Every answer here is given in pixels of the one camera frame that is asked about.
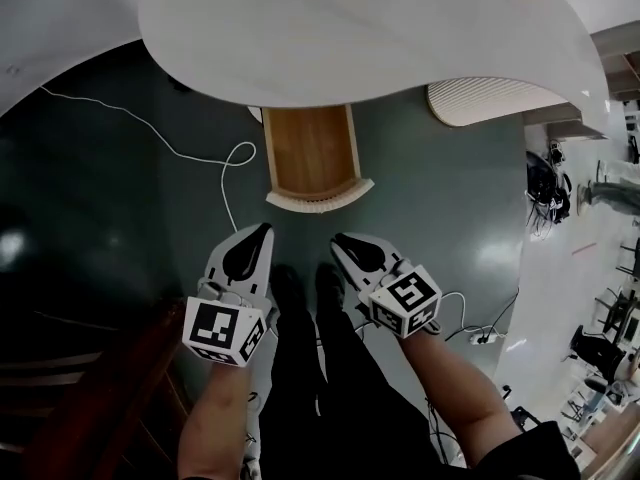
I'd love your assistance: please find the black office chair base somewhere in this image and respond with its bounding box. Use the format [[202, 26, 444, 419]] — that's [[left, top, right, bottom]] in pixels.
[[499, 382, 542, 430]]

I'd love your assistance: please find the white kidney-shaped desk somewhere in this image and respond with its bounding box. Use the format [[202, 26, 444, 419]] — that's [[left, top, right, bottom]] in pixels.
[[137, 0, 610, 129]]

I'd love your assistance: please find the person's right forearm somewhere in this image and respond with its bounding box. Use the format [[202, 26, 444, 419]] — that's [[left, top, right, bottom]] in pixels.
[[399, 335, 522, 469]]

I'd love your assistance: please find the thin black cable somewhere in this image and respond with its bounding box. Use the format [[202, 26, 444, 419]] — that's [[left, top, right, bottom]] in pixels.
[[444, 290, 521, 342]]

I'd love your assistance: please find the person's right black shoe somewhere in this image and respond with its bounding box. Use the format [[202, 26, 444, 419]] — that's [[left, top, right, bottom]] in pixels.
[[313, 261, 347, 317]]

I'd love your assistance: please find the large white drawer wooden inside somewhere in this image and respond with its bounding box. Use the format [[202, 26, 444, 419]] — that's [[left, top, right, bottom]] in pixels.
[[262, 105, 376, 215]]

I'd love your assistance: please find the dark wooden slatted bench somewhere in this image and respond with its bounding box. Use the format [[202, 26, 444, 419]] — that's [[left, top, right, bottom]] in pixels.
[[0, 297, 201, 480]]

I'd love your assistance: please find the long white power cable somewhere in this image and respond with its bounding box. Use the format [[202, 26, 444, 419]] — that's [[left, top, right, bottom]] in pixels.
[[39, 85, 257, 234]]

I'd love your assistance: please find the person's black shoe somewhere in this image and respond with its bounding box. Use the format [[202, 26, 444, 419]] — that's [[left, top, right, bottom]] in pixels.
[[271, 263, 307, 319], [313, 261, 347, 317]]

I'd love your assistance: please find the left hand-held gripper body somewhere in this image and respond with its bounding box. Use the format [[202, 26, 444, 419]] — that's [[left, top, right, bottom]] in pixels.
[[181, 277, 278, 368]]

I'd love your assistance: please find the person's left black shoe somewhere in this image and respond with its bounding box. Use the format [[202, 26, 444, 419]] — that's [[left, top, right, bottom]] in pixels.
[[271, 263, 307, 319]]

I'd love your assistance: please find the black backpack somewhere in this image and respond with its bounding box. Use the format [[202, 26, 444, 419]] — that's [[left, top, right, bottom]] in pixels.
[[525, 150, 557, 200]]

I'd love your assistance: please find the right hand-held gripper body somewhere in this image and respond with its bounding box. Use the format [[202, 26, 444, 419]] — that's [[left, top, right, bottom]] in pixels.
[[356, 255, 444, 340]]

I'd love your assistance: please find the right hand-held gripper cable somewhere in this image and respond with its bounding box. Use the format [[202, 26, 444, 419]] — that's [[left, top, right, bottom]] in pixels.
[[424, 396, 462, 465]]

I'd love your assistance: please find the person's left forearm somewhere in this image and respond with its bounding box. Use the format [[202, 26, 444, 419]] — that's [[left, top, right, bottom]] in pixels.
[[178, 362, 257, 480]]

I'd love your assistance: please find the black office chair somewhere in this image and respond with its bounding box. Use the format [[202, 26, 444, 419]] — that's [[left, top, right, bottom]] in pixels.
[[569, 325, 627, 385]]

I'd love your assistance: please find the bundle of black cables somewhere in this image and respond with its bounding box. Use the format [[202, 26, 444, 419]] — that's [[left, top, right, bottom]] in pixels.
[[527, 140, 574, 239]]

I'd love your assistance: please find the person's black clothing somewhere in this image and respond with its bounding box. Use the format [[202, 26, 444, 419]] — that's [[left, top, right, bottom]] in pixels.
[[257, 302, 584, 480]]

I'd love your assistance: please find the short white cable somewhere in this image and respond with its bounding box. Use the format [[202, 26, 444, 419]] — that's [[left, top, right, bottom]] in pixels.
[[439, 290, 496, 339]]

